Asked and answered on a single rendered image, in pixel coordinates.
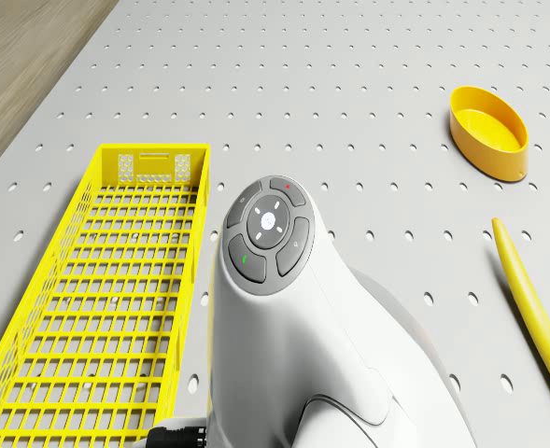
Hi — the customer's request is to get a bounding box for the yellow basket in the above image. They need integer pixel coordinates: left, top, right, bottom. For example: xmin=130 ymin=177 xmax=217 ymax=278
xmin=0 ymin=143 xmax=211 ymax=448

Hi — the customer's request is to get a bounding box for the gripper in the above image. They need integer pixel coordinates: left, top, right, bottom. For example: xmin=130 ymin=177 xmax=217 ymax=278
xmin=137 ymin=415 xmax=209 ymax=448

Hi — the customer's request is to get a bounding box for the yellow bowl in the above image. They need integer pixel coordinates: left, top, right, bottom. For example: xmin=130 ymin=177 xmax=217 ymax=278
xmin=449 ymin=86 xmax=529 ymax=183

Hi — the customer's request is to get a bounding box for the banana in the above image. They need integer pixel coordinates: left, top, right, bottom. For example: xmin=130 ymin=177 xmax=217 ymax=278
xmin=491 ymin=217 xmax=550 ymax=408

